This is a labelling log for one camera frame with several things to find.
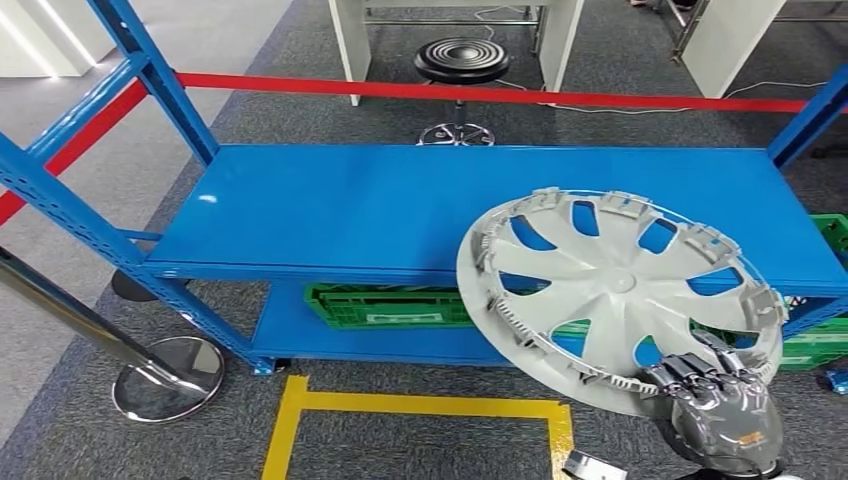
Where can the red barrier belt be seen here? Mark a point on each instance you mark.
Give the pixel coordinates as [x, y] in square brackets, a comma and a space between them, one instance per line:
[397, 89]
[86, 136]

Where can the grey plastic wheel hubcap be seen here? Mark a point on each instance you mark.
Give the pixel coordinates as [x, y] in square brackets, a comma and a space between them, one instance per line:
[616, 281]

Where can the chrome stanchion post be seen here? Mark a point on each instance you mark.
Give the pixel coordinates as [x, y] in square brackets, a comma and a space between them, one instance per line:
[169, 384]

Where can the yellow floor tape square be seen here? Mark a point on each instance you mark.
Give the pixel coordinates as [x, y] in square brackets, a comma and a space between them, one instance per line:
[424, 404]

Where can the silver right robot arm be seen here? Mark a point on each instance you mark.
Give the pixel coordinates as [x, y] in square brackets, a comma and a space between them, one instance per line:
[788, 477]

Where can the white desk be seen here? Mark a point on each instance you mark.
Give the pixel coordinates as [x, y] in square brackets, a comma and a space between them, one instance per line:
[729, 40]
[351, 46]

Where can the blue metal shelf rack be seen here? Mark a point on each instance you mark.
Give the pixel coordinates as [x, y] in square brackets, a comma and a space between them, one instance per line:
[397, 199]

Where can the black stanchion post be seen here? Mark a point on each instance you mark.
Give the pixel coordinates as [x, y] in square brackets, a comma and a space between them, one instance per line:
[126, 288]

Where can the black round stool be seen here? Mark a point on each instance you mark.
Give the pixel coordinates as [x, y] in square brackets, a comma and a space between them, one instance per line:
[462, 60]

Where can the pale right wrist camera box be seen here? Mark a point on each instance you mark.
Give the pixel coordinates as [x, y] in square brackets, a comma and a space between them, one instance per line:
[593, 467]

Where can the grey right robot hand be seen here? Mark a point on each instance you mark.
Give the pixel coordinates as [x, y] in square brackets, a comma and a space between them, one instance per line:
[729, 424]

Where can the white lit display plinth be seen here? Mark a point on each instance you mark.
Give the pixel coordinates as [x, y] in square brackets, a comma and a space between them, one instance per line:
[40, 33]

